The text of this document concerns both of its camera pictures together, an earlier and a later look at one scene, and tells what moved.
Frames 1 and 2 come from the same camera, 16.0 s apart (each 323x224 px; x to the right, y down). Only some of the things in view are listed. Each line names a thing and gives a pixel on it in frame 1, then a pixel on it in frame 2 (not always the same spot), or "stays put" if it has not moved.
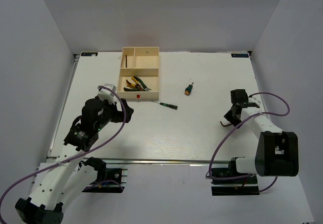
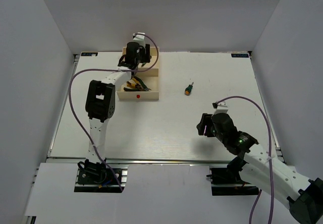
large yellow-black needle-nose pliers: x=136 y=86 stays put
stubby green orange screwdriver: x=187 y=91 stays put
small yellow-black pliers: x=130 y=85 stays put
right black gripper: x=229 y=117 to x=206 y=120
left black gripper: x=118 y=115 to x=146 y=58
